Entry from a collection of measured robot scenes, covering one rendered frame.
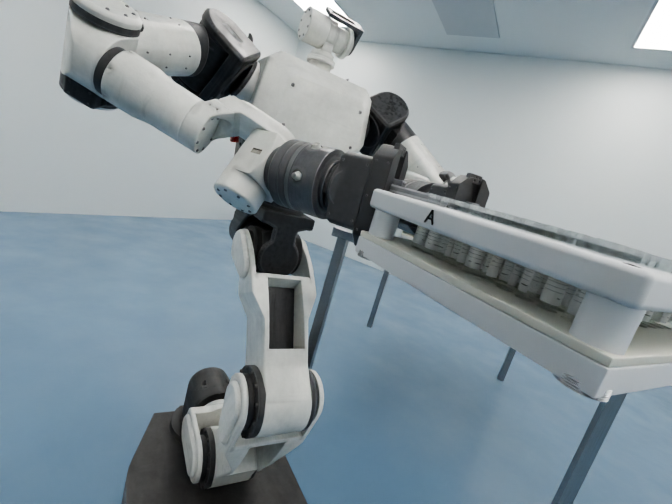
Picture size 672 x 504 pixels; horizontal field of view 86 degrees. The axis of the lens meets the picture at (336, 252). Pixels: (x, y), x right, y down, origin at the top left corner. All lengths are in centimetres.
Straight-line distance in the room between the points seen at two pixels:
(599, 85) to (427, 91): 181
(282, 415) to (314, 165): 53
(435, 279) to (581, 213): 444
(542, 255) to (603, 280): 3
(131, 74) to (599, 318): 52
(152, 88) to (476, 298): 44
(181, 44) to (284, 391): 65
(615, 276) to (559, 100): 469
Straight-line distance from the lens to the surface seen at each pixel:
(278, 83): 79
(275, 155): 46
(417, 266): 32
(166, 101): 53
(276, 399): 78
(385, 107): 97
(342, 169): 43
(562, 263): 25
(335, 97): 83
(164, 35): 70
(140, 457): 131
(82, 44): 58
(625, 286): 23
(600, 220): 473
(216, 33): 80
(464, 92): 504
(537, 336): 25
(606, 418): 155
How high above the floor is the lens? 108
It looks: 12 degrees down
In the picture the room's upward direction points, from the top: 16 degrees clockwise
